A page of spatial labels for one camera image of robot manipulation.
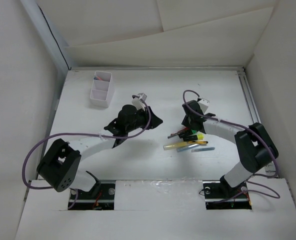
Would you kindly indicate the blue clear pen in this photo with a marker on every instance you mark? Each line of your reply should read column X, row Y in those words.
column 203, row 149

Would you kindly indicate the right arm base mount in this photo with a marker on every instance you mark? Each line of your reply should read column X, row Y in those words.
column 218, row 195

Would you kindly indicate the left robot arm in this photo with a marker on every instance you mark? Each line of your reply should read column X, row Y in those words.
column 60, row 165

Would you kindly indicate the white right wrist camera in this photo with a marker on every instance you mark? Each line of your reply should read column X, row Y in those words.
column 203, row 103

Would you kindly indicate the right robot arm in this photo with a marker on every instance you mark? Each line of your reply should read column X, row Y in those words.
column 254, row 145

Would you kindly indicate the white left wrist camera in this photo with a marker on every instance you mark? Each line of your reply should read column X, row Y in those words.
column 139, row 101

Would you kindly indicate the white three-compartment organizer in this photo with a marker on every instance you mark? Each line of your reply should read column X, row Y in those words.
column 102, row 92

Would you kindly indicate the yellow highlighter clear cap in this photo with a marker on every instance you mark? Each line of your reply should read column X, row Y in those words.
column 175, row 145

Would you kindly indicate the red gel pen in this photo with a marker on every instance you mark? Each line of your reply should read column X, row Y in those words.
column 179, row 131

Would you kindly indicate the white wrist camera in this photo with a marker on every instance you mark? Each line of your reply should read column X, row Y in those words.
column 139, row 101
column 203, row 103

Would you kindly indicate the black marker yellow cap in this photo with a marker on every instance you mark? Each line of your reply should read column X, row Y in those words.
column 195, row 137

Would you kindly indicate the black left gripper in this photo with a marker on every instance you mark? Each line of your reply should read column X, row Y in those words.
column 145, row 114

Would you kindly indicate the black marker green cap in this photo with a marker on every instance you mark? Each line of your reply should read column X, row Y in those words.
column 186, row 133

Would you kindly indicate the light blue pen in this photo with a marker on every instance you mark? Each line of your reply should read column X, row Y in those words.
column 185, row 148

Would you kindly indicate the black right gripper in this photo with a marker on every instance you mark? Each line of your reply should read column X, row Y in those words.
column 186, row 122

